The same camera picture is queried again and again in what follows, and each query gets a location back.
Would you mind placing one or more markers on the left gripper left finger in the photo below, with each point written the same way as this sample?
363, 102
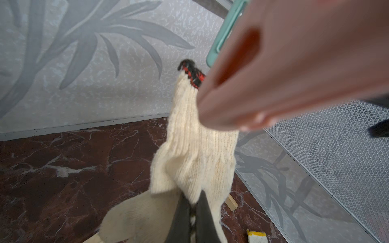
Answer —
180, 230

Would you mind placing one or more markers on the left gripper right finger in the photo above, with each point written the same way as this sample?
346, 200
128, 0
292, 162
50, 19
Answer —
205, 230

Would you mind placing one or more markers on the white glove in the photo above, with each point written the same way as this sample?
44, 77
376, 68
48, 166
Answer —
256, 237
193, 158

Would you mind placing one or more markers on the blue clip hanger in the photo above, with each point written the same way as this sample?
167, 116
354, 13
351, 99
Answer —
287, 58

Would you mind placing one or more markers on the white wire mesh basket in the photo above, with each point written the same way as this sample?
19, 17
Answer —
333, 145

